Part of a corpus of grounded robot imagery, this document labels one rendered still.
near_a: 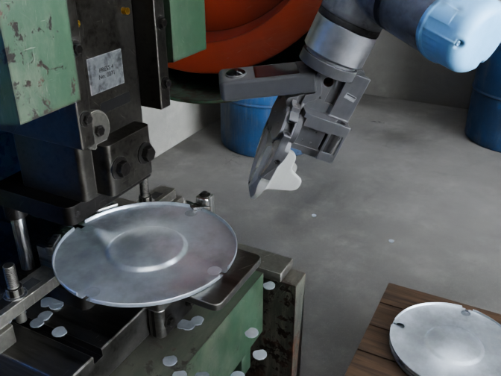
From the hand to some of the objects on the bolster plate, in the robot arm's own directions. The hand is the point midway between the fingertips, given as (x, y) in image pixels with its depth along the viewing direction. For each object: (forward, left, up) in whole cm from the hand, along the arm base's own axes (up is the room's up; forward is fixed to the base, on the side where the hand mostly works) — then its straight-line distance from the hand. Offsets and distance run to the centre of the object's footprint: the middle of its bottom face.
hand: (250, 188), depth 75 cm
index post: (+19, -18, -23) cm, 35 cm away
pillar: (+38, +8, -20) cm, 43 cm away
